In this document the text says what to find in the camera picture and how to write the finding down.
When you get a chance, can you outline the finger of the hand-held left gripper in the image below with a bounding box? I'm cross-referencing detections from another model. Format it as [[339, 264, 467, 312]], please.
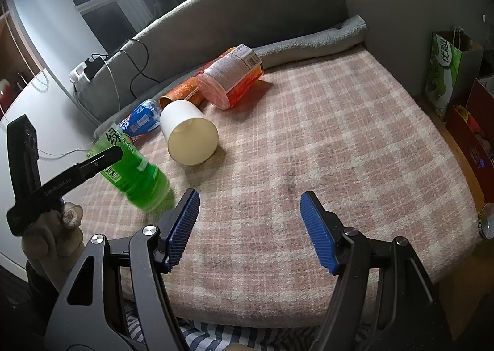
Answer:
[[78, 146, 124, 182]]

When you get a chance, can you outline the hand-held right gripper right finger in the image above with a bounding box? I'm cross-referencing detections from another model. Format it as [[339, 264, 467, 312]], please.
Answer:
[[300, 191, 444, 351]]

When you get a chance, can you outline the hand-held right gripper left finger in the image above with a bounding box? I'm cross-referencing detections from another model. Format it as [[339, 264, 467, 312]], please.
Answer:
[[44, 188, 201, 351]]

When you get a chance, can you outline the white paper cup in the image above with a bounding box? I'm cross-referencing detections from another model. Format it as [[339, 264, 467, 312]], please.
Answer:
[[159, 100, 219, 165]]

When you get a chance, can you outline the person's left forearm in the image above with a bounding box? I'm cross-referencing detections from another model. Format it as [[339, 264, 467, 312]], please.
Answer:
[[24, 258, 68, 336]]

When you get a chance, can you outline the person's left hand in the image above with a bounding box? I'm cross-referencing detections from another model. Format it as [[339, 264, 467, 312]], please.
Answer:
[[21, 202, 84, 287]]

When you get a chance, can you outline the green plastic bottle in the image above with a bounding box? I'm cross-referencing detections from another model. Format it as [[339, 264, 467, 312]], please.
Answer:
[[86, 123, 174, 213]]

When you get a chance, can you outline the blue snack packet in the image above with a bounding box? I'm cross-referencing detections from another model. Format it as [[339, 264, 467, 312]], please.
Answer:
[[116, 99, 162, 143]]

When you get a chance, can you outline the white power strip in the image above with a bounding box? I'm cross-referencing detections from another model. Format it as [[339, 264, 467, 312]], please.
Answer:
[[69, 57, 108, 84]]

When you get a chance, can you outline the pink plaid blanket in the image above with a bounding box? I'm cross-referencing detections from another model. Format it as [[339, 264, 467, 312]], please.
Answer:
[[64, 46, 479, 330]]

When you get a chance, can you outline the orange patterned tube can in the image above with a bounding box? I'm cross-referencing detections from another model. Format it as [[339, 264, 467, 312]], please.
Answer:
[[158, 77, 205, 109]]

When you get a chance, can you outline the striped cloth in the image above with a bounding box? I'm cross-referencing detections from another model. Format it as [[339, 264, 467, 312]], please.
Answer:
[[116, 295, 387, 351]]

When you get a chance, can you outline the dark window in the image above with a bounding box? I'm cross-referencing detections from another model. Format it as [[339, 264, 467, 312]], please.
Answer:
[[50, 0, 136, 55]]

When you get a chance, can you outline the orange plastic jar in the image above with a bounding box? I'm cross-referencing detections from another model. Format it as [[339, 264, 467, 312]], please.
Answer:
[[196, 44, 265, 109]]

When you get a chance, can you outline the metal can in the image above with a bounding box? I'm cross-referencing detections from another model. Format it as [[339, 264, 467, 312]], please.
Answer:
[[476, 206, 494, 240]]

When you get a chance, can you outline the red cardboard box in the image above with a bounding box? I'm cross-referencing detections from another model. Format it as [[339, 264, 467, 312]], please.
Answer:
[[444, 76, 494, 204]]

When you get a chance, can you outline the grey rolled blanket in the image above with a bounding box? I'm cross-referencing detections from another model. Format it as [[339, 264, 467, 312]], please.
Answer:
[[253, 15, 367, 70]]

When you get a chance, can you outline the grey padded sofa back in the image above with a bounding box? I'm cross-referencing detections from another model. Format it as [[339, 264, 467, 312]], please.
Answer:
[[73, 0, 346, 131]]

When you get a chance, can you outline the green paper bag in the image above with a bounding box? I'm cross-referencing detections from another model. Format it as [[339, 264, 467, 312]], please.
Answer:
[[425, 28, 485, 121]]

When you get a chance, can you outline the white cable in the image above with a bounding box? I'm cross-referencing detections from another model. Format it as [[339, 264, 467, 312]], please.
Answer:
[[39, 61, 121, 159]]

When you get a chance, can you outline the black cable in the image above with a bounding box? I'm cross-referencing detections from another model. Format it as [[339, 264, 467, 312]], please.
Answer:
[[103, 39, 165, 84]]

